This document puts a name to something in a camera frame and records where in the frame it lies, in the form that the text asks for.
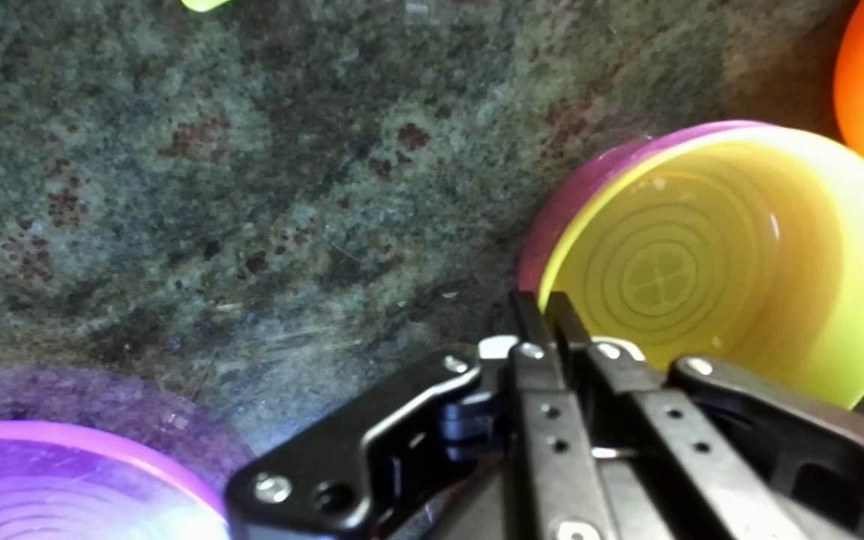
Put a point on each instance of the purple plastic plate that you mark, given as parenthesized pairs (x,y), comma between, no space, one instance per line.
(53,482)

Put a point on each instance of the lime green plastic bowl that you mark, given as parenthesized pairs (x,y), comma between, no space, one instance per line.
(732,249)

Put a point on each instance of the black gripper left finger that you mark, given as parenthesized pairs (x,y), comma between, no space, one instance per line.
(540,451)

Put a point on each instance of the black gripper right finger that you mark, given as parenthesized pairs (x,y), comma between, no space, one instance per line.
(711,438)

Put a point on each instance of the pink plastic bowl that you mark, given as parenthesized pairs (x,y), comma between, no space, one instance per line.
(570,189)

